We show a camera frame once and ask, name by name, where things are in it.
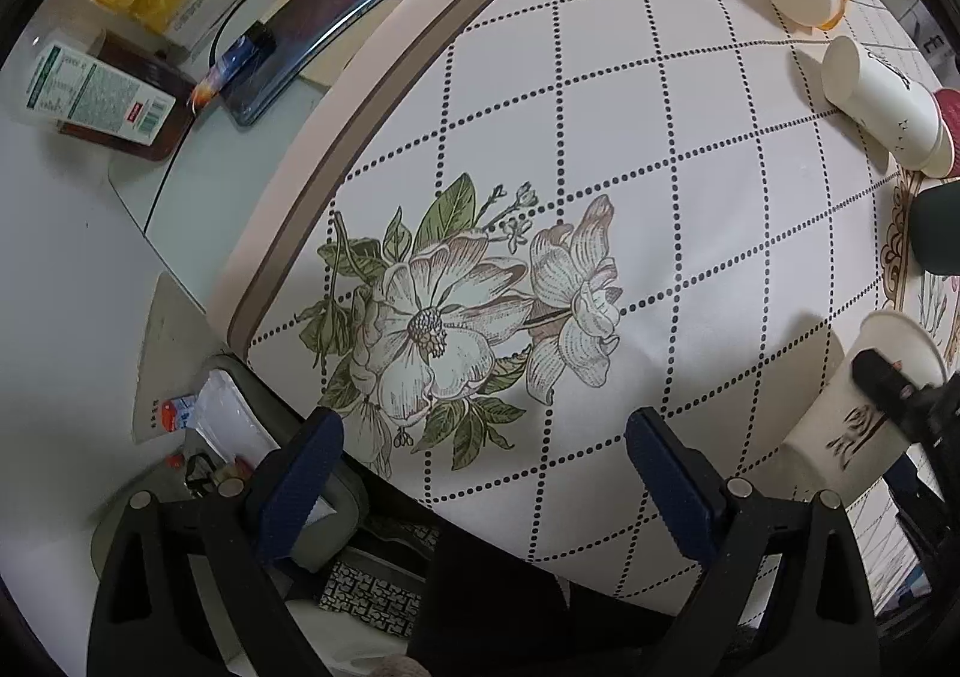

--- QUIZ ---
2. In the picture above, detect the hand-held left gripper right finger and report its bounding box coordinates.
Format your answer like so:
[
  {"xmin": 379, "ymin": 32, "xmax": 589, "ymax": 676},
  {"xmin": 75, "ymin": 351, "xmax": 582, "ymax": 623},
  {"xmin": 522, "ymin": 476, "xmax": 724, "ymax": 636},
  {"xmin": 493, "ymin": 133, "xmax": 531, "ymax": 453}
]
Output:
[{"xmin": 625, "ymin": 408, "xmax": 880, "ymax": 677}]

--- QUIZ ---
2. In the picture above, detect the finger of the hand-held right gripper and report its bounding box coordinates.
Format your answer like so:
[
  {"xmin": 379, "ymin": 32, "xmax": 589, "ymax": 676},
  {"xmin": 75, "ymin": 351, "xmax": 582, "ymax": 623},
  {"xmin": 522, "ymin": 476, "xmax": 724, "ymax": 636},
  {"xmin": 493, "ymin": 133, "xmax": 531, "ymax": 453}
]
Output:
[{"xmin": 851, "ymin": 347, "xmax": 960, "ymax": 449}]

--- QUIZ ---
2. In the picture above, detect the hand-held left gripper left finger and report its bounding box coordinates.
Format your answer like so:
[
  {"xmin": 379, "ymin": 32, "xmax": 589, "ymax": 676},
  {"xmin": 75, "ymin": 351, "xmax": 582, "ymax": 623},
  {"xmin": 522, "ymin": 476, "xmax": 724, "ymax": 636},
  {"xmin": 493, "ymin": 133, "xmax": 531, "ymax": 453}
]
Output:
[{"xmin": 86, "ymin": 408, "xmax": 346, "ymax": 677}]

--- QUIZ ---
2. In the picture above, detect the white paper cup brown print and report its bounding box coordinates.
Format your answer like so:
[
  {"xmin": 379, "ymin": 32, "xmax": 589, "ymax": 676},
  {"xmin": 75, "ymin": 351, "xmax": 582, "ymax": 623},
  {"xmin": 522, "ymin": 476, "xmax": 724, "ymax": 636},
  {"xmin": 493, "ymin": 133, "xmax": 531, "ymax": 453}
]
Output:
[{"xmin": 780, "ymin": 309, "xmax": 947, "ymax": 502}]

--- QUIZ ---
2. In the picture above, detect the red paper cup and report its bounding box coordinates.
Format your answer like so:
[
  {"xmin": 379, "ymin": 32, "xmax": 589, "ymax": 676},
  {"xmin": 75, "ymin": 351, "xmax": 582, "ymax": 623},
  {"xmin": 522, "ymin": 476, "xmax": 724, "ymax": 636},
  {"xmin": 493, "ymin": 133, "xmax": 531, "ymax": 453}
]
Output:
[{"xmin": 932, "ymin": 88, "xmax": 960, "ymax": 179}]

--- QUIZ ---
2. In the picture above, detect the white paper cup black print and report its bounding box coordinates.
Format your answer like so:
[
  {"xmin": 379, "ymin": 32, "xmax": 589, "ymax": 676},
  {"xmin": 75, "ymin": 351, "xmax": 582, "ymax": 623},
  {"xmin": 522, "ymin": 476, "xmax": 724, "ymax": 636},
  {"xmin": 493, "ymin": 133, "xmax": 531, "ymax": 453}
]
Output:
[{"xmin": 820, "ymin": 35, "xmax": 955, "ymax": 177}]

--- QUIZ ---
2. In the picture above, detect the white plastic bag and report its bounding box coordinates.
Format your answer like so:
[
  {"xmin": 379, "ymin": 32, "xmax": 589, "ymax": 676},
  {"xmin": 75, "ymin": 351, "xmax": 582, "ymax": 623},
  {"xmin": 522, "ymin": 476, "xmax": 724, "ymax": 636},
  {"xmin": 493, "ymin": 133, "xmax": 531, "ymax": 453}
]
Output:
[{"xmin": 191, "ymin": 369, "xmax": 282, "ymax": 468}]

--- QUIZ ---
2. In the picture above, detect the ornate printed mat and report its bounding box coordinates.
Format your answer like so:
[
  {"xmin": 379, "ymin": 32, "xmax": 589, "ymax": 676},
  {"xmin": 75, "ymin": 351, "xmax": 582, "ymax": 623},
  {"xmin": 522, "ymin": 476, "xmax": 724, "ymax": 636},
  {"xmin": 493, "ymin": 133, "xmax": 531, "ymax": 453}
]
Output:
[{"xmin": 874, "ymin": 165, "xmax": 960, "ymax": 367}]

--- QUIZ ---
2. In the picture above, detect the black white patterned cloth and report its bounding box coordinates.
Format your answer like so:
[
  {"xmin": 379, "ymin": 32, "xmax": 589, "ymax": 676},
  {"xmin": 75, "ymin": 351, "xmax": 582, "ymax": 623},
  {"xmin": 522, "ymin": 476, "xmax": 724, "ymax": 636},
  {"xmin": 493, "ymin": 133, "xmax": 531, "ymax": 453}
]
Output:
[{"xmin": 315, "ymin": 557, "xmax": 428, "ymax": 640}]

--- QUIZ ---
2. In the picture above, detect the small red blue packet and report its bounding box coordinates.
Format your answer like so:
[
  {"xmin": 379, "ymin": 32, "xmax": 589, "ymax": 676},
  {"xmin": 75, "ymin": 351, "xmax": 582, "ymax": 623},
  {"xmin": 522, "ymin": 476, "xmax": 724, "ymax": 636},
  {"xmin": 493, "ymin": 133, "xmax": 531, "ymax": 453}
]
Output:
[{"xmin": 159, "ymin": 398, "xmax": 197, "ymax": 434}]

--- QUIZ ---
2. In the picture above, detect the dark round object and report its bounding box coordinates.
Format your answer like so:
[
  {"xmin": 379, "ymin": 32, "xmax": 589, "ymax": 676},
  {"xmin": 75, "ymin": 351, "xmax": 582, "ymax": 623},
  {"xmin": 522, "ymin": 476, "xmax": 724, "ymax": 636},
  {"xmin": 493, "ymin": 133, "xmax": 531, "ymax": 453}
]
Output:
[{"xmin": 910, "ymin": 185, "xmax": 960, "ymax": 277}]

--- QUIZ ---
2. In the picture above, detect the floral checked tablecloth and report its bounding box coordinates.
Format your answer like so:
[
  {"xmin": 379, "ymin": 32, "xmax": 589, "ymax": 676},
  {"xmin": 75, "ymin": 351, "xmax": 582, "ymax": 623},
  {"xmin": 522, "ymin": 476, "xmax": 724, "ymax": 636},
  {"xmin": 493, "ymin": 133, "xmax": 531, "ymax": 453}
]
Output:
[{"xmin": 204, "ymin": 0, "xmax": 960, "ymax": 648}]

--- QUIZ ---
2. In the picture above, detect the dark red flat box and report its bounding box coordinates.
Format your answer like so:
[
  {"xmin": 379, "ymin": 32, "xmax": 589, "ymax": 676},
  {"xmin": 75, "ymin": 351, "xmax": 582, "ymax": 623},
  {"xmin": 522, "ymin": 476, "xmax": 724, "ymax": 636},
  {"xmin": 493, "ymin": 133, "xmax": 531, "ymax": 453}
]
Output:
[{"xmin": 58, "ymin": 30, "xmax": 197, "ymax": 164}]

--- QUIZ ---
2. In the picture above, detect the blue orange lighter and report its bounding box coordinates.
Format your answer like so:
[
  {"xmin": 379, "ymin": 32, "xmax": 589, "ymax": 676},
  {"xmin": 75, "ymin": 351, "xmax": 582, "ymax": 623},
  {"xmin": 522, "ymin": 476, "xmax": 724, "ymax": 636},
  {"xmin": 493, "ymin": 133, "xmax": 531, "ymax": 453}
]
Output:
[{"xmin": 187, "ymin": 24, "xmax": 277, "ymax": 112}]

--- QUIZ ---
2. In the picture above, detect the green label white packet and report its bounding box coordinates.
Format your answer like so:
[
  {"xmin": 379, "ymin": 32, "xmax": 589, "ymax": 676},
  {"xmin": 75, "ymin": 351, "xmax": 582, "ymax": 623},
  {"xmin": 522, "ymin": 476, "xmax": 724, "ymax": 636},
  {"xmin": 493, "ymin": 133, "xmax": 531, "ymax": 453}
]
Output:
[{"xmin": 16, "ymin": 41, "xmax": 177, "ymax": 145}]

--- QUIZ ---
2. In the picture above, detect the purple smartphone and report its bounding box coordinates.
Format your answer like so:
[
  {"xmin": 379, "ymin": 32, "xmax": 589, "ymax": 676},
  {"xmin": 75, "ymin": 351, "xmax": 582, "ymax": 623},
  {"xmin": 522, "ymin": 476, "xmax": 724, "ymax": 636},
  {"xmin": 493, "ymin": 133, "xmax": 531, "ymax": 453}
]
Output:
[{"xmin": 217, "ymin": 0, "xmax": 425, "ymax": 127}]

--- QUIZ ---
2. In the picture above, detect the black cable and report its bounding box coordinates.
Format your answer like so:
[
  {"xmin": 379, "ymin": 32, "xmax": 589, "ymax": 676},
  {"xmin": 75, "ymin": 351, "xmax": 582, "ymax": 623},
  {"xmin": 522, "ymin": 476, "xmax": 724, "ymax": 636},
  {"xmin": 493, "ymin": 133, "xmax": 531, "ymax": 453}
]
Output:
[{"xmin": 210, "ymin": 0, "xmax": 353, "ymax": 74}]

